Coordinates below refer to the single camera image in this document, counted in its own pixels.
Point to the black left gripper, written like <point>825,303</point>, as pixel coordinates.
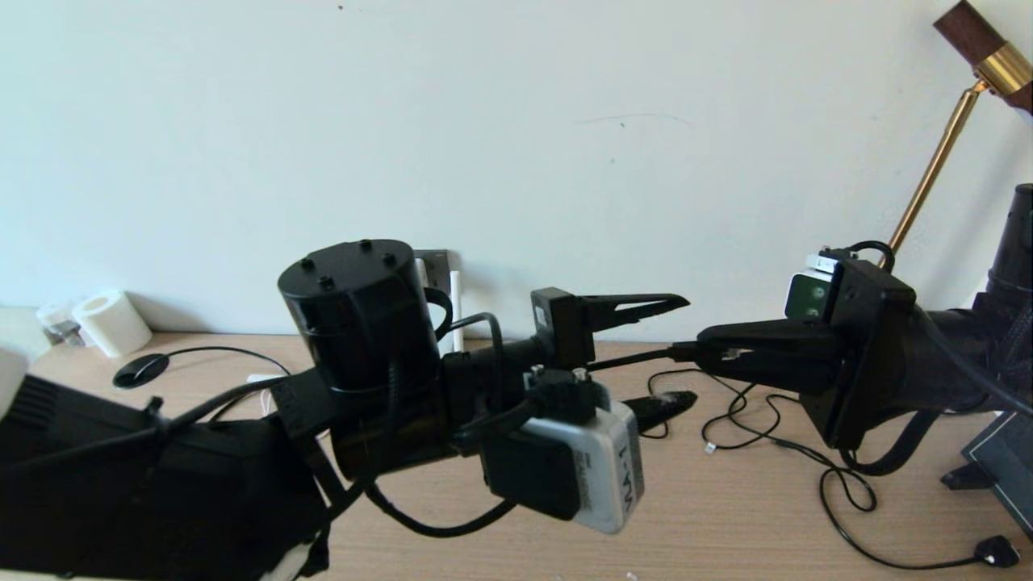
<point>565,327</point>

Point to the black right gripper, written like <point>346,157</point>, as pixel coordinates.
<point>876,339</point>

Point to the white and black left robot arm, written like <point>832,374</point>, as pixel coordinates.
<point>359,323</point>

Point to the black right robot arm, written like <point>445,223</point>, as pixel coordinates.
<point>952,363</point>

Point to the white router with antennas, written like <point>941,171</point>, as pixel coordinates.
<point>454,315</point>

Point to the brass desk lamp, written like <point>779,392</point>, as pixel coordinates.
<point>1001,68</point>

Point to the black round desk grommet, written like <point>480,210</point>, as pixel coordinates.
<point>141,371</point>

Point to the white toilet paper roll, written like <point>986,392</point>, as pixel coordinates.
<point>113,325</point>

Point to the small clear container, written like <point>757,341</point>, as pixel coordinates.
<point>56,319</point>

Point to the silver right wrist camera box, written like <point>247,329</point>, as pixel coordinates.
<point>809,298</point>

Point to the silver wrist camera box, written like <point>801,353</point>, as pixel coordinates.
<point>613,468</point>
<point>809,298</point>

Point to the grey wall socket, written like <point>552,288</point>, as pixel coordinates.
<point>438,270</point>

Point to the black standing frame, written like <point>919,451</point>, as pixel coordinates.
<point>1009,468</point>

